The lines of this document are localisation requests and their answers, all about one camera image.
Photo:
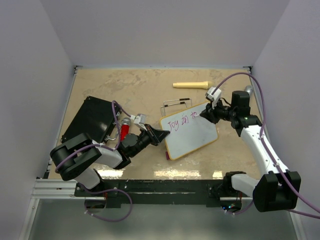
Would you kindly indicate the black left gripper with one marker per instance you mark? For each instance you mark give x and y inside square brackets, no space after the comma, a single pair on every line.
[156,136]

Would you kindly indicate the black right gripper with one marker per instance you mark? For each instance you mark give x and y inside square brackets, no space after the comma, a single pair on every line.
[209,113]

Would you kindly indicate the pink marker cap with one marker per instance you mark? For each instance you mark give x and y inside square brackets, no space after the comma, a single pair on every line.
[167,155]

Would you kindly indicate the yellow framed whiteboard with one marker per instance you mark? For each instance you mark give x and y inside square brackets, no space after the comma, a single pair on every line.
[188,133]

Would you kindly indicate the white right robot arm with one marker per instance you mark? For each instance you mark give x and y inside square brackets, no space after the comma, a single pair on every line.
[277,188]

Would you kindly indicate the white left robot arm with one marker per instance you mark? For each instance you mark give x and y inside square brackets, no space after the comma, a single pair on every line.
[73,159]

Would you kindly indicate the cream toy microphone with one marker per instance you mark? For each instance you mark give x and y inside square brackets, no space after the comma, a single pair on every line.
[193,85]

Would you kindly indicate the red toy microphone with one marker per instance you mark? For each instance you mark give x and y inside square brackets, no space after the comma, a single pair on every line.
[125,127]

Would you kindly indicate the silver toy microphone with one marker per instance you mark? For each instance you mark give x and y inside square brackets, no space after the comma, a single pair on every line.
[249,89]

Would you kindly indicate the black hard case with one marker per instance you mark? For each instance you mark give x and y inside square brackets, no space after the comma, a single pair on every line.
[95,118]

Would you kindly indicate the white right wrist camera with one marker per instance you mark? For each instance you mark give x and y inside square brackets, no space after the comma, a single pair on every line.
[213,95]

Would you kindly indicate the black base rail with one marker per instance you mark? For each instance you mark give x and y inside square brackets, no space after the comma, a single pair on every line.
[209,193]

